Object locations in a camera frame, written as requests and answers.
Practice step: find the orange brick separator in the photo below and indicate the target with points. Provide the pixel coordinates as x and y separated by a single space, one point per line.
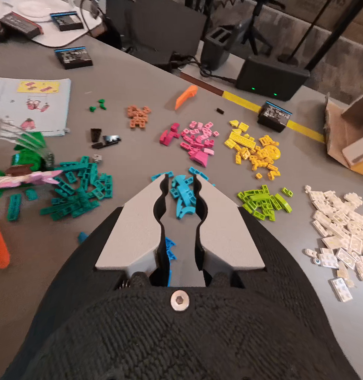
184 96

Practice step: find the white sheet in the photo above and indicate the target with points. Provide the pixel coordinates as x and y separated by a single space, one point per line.
50 38

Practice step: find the cluster of magenta lego bricks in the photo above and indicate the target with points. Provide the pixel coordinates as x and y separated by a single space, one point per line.
169 135

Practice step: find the black monitor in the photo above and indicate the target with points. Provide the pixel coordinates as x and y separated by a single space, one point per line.
166 26

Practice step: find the small grey lego piece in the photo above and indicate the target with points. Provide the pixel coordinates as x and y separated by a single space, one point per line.
98 158

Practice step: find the pile of light blue lego bricks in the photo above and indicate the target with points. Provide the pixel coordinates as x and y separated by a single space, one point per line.
181 193

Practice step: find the pile of yellow lego bricks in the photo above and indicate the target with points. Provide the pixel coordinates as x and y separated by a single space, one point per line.
258 151

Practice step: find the pile of teal lego bricks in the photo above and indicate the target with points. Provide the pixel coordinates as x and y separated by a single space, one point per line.
80 190

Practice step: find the pile of tan lego bricks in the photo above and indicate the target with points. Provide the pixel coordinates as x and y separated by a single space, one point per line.
138 117

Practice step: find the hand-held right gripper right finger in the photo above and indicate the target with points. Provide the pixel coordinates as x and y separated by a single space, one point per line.
226 237

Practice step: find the pile of pink lego bricks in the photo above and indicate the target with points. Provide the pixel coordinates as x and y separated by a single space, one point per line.
197 142

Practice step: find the black battery with blue stripe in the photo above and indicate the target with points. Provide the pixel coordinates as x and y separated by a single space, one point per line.
74 58
67 21
273 117

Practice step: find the pile of white lego bricks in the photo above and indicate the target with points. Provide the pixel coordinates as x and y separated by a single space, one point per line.
341 225

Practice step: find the blue lego cone piece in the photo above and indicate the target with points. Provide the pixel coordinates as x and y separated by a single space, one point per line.
82 237

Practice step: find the black charger box green lights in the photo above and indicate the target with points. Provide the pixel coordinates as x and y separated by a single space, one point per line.
270 78

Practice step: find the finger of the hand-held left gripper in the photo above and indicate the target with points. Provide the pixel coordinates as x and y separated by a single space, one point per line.
24 136

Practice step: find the thin black stand pole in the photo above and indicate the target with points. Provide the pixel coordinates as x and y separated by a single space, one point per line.
309 28

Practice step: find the brown tape strip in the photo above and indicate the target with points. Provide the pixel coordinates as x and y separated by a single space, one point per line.
202 84

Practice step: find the white cardboard insert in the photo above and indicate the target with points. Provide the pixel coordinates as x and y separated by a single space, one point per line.
358 151

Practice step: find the dark brown lego wedge plate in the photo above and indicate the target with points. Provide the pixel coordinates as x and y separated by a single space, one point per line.
95 135

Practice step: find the black lego long plate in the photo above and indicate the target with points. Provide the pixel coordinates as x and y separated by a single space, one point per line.
102 145

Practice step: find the blue toothed lego pieces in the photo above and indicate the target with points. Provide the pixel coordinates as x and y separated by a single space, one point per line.
169 249

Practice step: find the black tripod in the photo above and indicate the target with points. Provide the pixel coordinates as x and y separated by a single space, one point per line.
255 26

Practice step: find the partly built pink green lego model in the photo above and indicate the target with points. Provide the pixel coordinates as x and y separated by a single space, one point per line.
27 178

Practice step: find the instruction booklet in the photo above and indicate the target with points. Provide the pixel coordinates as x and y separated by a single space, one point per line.
30 104

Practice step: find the yellow tape strip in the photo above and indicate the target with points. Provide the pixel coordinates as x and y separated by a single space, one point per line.
243 102

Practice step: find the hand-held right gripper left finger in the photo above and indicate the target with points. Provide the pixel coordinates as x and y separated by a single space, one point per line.
131 234

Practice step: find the colourful open cardboard box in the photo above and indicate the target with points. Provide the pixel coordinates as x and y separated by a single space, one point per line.
341 133

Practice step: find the black slotted charger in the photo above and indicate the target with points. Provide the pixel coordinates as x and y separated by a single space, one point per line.
217 49

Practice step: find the pile of lime green lego bricks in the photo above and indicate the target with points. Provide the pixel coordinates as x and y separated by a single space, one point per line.
261 203

